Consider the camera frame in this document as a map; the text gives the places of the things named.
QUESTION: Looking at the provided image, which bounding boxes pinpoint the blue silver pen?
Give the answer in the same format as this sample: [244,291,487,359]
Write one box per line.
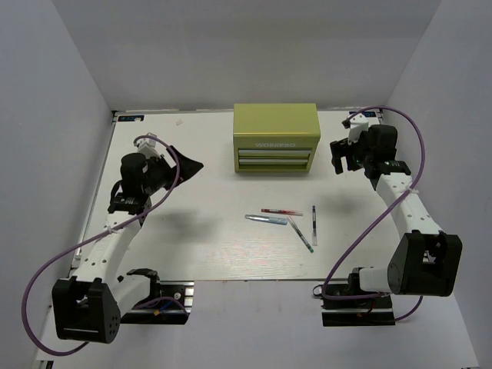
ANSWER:
[244,214,288,225]

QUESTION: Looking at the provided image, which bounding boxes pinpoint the red pen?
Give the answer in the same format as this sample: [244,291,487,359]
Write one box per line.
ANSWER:
[261,208,304,216]

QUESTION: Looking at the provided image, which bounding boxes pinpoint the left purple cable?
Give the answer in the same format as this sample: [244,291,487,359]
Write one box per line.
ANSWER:
[22,135,189,354]

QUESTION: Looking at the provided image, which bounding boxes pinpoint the green pen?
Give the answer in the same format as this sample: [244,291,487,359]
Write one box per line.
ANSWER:
[287,216,314,253]

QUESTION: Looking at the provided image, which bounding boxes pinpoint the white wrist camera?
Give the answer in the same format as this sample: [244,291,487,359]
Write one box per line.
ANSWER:
[134,132,161,159]
[342,113,369,145]

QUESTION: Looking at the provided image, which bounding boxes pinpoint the left blue table label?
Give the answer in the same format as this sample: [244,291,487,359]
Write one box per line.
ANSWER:
[118,115,145,122]

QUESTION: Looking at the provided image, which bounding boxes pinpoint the purple pen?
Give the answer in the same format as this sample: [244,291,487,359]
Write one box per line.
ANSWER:
[311,205,317,247]

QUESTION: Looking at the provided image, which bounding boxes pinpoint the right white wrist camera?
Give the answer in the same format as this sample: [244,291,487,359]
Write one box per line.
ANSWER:
[342,113,369,145]

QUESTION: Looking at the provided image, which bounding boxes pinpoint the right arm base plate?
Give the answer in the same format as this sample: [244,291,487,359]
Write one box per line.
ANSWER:
[312,284,395,327]

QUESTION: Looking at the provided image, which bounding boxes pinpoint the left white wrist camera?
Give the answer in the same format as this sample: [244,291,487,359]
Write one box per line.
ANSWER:
[134,132,161,159]

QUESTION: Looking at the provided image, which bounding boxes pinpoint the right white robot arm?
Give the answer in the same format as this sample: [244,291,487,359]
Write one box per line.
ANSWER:
[331,120,462,307]

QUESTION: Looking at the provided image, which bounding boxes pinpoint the right blue table label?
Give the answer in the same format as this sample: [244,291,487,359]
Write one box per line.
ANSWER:
[348,111,377,118]

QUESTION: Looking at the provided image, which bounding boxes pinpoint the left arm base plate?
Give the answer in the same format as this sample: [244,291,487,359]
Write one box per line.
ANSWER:
[121,281,194,326]

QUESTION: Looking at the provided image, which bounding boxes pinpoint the green metal drawer chest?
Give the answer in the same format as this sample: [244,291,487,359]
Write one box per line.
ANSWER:
[233,103,321,173]

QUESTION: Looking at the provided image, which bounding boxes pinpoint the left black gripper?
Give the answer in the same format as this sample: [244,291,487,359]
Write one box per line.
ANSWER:
[143,146,204,195]

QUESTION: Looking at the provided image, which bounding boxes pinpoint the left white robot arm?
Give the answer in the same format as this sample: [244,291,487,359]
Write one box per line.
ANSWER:
[52,144,204,344]

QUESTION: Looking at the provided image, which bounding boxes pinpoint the blue table label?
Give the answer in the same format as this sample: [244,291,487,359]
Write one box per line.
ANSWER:
[118,115,145,122]
[348,111,377,118]

